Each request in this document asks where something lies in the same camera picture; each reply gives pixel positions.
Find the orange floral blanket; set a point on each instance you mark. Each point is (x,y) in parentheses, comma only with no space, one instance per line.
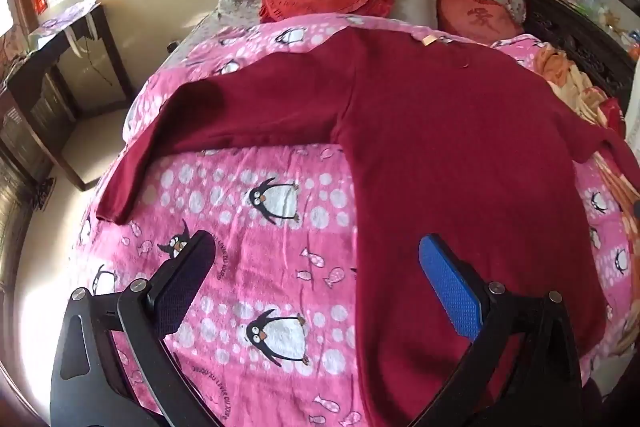
(565,82)

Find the colourful clutter pile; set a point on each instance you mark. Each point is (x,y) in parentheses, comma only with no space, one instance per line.
(600,2)

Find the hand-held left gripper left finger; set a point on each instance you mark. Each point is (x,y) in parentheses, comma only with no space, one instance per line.
(182,287)

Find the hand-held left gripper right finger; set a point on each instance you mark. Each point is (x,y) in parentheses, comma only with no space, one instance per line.
(447,287)

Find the dark carved wooden headboard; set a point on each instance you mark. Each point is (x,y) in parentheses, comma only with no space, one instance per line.
(580,42)

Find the pink penguin print blanket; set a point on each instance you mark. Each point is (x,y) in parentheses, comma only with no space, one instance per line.
(240,227)

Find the small red heart pillow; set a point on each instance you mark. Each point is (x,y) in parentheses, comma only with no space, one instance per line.
(475,17)

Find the purple patterned desk cloth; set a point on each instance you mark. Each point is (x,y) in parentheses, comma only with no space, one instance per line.
(65,19)

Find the dark red knit sweater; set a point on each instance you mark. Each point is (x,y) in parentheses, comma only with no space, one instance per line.
(425,132)

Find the dark wooden desk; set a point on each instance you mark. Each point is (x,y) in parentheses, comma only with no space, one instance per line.
(30,87)

